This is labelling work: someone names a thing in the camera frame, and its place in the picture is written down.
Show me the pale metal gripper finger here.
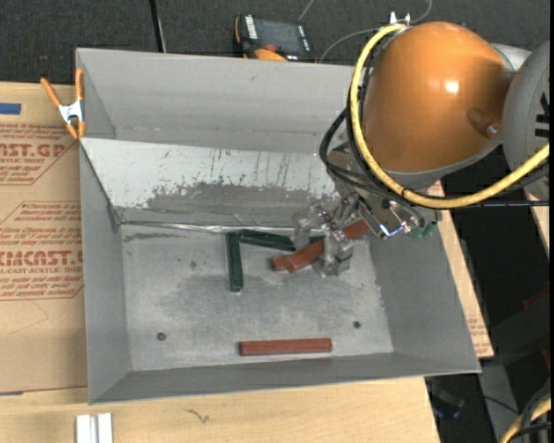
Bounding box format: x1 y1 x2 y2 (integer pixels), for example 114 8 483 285
313 228 356 278
292 202 339 249

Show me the red-brown block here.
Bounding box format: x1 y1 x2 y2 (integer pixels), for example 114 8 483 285
237 337 334 357
271 221 371 274

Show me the dark green flat block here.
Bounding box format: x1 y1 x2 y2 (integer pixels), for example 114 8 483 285
238 229 302 253
225 232 245 293

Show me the grey metal bin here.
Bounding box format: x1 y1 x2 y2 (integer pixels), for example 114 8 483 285
75 47 483 406

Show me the brown cardboard board, red print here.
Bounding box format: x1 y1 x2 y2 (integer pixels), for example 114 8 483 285
0 79 496 397

